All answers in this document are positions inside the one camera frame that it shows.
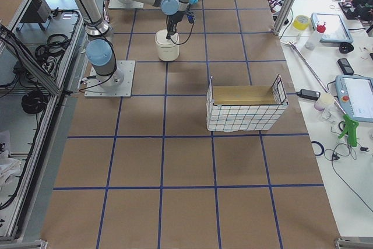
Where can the blue tape roll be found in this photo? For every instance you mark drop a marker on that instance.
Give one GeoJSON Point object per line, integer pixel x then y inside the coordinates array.
{"type": "Point", "coordinates": [318, 148]}

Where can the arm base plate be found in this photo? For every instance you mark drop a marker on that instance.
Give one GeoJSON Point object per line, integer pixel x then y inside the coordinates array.
{"type": "Point", "coordinates": [120, 85]}
{"type": "Point", "coordinates": [138, 6]}

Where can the green handled reacher tool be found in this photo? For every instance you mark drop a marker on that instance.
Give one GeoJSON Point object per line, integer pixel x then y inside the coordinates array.
{"type": "Point", "coordinates": [350, 125]}

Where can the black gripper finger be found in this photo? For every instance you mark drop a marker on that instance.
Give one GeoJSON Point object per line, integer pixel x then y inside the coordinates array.
{"type": "Point", "coordinates": [171, 30]}

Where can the white bottle red cap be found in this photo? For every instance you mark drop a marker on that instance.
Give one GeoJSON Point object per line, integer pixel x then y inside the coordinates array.
{"type": "Point", "coordinates": [316, 36]}

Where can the black power adapter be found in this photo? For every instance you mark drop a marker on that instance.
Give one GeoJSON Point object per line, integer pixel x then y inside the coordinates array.
{"type": "Point", "coordinates": [308, 94]}

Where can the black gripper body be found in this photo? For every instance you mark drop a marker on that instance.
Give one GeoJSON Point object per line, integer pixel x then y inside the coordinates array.
{"type": "Point", "coordinates": [171, 21]}

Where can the black remote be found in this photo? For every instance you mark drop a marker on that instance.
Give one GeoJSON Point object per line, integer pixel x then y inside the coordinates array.
{"type": "Point", "coordinates": [345, 66]}

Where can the yellow tape roll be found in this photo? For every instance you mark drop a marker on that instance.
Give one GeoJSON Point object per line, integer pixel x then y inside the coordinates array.
{"type": "Point", "coordinates": [301, 22]}

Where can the white trash can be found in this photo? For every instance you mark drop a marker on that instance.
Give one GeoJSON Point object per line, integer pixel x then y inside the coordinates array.
{"type": "Point", "coordinates": [167, 49]}

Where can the upper teach pendant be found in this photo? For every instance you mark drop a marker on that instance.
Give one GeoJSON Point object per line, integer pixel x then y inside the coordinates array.
{"type": "Point", "coordinates": [336, 29]}

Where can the white pink cup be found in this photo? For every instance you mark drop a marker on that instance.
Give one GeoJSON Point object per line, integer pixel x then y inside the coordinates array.
{"type": "Point", "coordinates": [324, 101]}

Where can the lower teach pendant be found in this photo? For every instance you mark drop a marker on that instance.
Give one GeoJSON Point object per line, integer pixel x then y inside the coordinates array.
{"type": "Point", "coordinates": [354, 94]}

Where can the teach pendant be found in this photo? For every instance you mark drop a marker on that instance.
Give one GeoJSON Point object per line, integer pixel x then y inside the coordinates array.
{"type": "Point", "coordinates": [336, 29]}
{"type": "Point", "coordinates": [354, 94]}

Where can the black control box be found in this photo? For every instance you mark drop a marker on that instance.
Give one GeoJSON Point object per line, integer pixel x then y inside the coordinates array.
{"type": "Point", "coordinates": [38, 12]}

